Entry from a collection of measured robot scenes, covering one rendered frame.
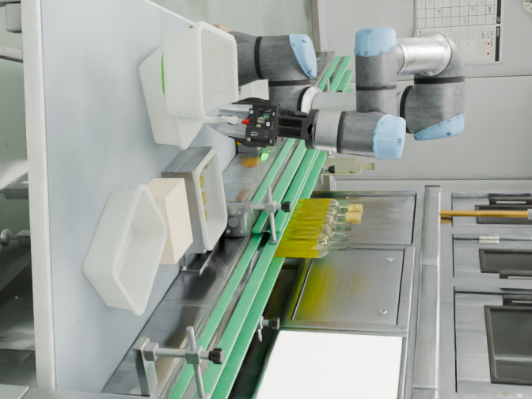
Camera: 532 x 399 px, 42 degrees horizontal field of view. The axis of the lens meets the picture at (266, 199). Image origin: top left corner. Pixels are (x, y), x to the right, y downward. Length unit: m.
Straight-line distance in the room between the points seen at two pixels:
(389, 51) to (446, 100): 0.38
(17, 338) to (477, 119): 6.57
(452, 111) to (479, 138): 6.45
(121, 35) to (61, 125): 0.31
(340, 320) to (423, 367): 0.28
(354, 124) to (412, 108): 0.48
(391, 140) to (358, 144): 0.06
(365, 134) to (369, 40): 0.19
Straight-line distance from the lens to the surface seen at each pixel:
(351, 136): 1.18
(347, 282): 2.01
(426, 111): 1.63
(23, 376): 1.92
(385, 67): 1.27
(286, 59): 1.82
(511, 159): 8.20
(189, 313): 1.60
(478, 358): 1.80
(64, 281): 1.28
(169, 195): 1.51
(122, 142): 1.48
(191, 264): 1.79
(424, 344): 1.76
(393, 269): 2.06
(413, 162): 8.18
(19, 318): 2.17
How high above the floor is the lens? 1.40
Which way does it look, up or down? 14 degrees down
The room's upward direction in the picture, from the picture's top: 90 degrees clockwise
